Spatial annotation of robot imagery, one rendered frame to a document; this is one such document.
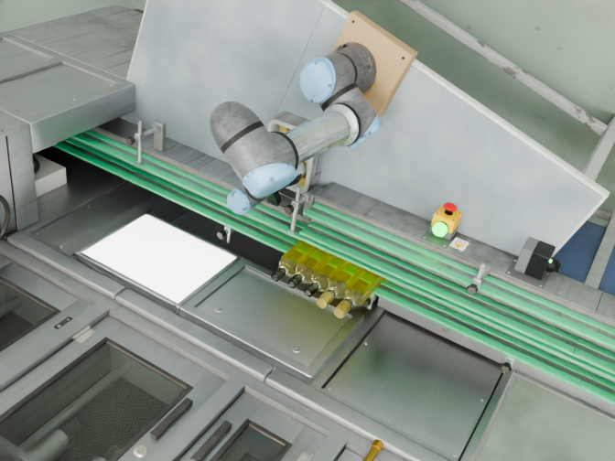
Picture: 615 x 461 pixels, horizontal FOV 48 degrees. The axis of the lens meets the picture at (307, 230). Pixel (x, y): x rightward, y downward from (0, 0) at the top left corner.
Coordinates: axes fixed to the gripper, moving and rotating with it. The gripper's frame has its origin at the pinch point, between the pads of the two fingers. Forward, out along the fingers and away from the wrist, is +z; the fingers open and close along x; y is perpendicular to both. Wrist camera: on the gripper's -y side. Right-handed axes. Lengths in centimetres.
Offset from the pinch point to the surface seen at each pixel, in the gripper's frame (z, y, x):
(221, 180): -6.9, -13.1, 24.2
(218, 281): -33.8, -30.2, 3.7
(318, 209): -10.5, -4.2, -15.2
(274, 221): -14.0, -13.8, -2.3
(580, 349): -13, -8, -102
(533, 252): -3, 8, -80
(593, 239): 37, -2, -93
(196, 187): -14.5, -15.0, 29.2
